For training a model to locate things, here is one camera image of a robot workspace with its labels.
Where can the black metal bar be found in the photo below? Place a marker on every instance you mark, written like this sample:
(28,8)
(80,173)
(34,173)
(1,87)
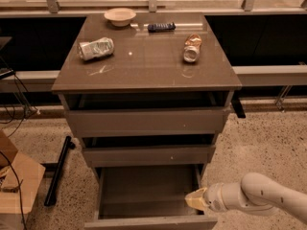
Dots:
(56,169)

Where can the black table leg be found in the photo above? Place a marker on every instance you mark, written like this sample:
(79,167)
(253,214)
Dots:
(237,106)

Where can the grey drawer cabinet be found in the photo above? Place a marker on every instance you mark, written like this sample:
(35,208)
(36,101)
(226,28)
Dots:
(146,62)

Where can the cream ceramic bowl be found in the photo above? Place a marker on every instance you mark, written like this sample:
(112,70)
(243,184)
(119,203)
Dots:
(120,17)

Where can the cardboard box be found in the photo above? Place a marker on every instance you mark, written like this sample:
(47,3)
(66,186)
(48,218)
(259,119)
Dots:
(21,176)

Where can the dark blue remote control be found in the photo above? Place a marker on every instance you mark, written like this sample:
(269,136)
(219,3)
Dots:
(161,27)

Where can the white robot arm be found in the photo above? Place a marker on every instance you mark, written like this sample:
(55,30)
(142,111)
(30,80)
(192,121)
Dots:
(256,194)

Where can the grey middle drawer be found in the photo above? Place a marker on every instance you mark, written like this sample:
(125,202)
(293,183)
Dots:
(148,150)

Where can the grey bottom drawer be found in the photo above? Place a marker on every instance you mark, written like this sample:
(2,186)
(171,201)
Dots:
(148,198)

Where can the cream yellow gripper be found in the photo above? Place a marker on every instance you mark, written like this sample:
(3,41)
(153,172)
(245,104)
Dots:
(213,195)

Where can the grey drawer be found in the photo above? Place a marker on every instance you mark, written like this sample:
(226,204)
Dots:
(148,150)
(92,115)
(148,198)

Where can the crushed green white can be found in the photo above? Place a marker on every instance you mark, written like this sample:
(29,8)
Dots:
(102,47)

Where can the grey top drawer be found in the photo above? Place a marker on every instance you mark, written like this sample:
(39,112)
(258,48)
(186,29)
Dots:
(92,115)

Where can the crushed orange silver can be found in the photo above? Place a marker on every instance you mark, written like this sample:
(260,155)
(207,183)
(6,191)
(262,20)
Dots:
(192,48)

